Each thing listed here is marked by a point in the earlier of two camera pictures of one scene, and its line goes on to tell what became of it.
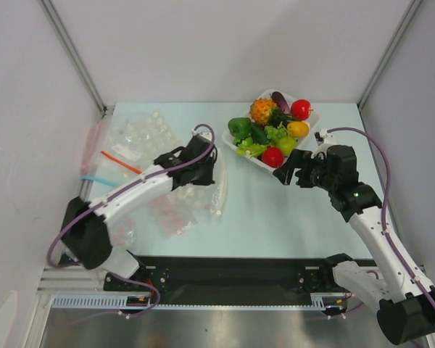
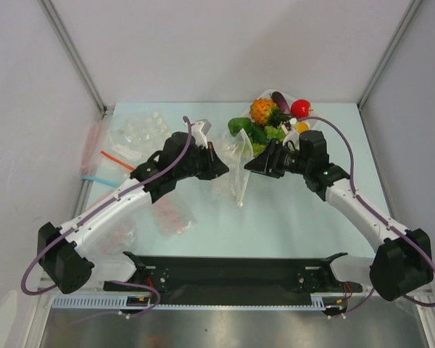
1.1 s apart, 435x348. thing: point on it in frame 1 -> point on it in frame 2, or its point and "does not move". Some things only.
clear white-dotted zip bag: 185,207 -> 237,152
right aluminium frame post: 412,6 does not move
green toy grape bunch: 275,133 does not move
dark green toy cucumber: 258,134 does not move
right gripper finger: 284,172 -> 269,162
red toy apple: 300,109 does not move
